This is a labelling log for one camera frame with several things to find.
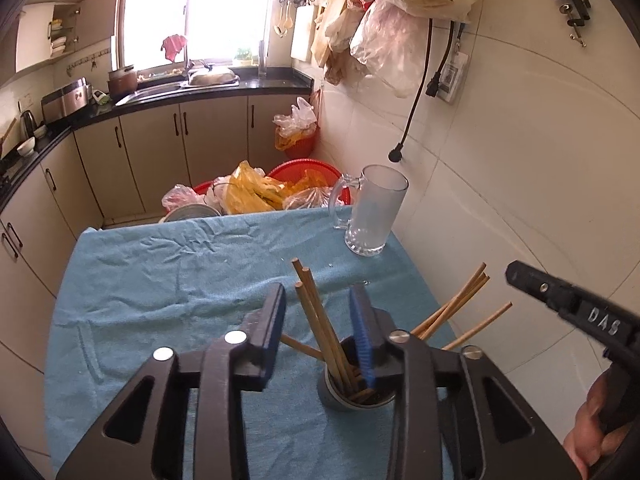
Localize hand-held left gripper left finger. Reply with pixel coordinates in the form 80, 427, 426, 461
56, 282, 289, 480

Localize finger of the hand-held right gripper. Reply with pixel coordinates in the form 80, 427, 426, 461
505, 259, 584, 319

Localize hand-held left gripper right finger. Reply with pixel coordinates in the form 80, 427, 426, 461
349, 282, 585, 480

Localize group of wooden chopsticks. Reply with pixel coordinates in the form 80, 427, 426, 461
280, 257, 514, 403

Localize dark grey utensil holder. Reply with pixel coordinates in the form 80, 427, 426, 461
317, 337, 401, 412

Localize person's right hand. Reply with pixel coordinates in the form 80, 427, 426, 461
562, 374, 635, 469

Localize blue towel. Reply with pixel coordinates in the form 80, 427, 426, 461
44, 205, 458, 480

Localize clear glass mug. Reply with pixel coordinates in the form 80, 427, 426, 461
327, 164, 409, 257

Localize clear bag with brown contents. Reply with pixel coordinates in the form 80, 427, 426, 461
282, 170, 346, 211

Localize yellow plastic bag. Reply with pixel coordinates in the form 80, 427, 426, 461
222, 160, 287, 216

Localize white plastic bucket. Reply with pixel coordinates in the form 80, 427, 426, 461
160, 202, 222, 224

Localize white pink plastic bag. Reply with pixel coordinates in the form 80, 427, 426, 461
161, 184, 223, 211

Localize large red plastic basin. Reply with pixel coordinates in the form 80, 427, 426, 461
267, 159, 346, 208

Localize red bin with plastic bags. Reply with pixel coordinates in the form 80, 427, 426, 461
273, 96, 321, 159

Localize beige kitchen base cabinets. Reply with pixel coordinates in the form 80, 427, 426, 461
0, 95, 321, 461

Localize white badge card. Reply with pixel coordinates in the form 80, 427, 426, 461
436, 50, 471, 106

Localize black kitchen countertop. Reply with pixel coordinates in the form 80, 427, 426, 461
0, 67, 315, 211

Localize clear hanging plastic bag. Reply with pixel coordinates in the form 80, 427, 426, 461
350, 0, 426, 98

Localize steel sink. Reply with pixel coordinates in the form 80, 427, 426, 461
117, 80, 188, 106

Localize black metal clamp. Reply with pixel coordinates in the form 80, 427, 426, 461
537, 0, 593, 48

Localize beige hanging plastic bags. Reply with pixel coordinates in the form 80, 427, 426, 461
310, 0, 371, 86

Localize chrome sink faucet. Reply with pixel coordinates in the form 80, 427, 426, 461
181, 45, 213, 73

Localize brown cooking pot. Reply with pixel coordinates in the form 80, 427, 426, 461
107, 64, 138, 101

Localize white cutting board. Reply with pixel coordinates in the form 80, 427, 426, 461
291, 5, 317, 61

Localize red cloth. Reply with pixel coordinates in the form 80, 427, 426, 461
161, 34, 189, 62

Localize silver rice cooker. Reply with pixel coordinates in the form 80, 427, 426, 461
41, 77, 94, 125

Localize kitchen window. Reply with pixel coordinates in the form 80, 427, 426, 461
117, 0, 278, 73

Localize black power cable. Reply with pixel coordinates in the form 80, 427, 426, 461
389, 17, 435, 163

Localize black cable with plug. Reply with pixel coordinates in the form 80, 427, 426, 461
425, 20, 463, 98

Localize beige wall cabinet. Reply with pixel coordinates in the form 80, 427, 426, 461
0, 0, 121, 86

